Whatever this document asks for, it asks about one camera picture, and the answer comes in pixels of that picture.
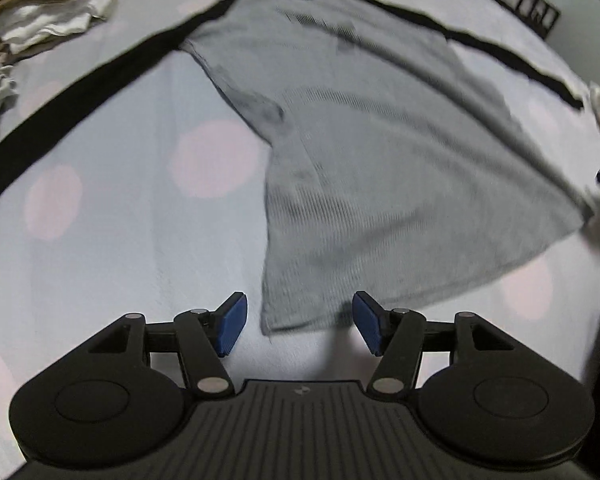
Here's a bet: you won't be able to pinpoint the black frame rack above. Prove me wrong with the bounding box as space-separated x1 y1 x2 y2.
515 0 562 40

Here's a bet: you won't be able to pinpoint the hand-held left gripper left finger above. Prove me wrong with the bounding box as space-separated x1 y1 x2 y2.
87 291 248 400

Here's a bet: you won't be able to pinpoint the grey shirt with black sleeves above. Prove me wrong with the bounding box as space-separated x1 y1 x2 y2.
0 0 597 337

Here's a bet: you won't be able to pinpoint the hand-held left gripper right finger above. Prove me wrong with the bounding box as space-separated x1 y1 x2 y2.
352 291 518 400

